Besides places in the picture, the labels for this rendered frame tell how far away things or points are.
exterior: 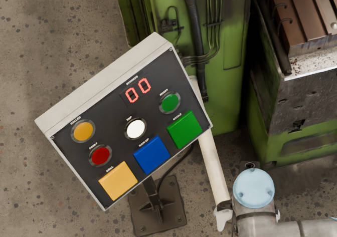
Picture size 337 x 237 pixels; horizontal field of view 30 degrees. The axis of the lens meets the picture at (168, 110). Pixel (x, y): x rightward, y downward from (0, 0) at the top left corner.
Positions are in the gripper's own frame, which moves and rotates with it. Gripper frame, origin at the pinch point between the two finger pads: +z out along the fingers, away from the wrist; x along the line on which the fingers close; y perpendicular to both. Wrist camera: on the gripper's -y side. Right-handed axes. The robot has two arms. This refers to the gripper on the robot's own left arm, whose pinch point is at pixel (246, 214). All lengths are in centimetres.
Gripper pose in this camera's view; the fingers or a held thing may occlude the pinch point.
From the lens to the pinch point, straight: 153.2
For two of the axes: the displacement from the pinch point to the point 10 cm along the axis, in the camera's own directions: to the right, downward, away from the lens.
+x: 10.0, 0.4, -0.9
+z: 0.7, 3.6, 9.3
